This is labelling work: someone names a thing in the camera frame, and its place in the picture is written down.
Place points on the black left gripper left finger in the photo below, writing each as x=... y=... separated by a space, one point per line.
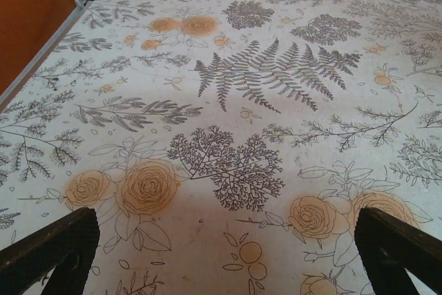
x=52 y=239

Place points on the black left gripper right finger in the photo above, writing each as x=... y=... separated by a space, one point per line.
x=386 y=239

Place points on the aluminium left side rail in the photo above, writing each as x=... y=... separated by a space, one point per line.
x=41 y=55

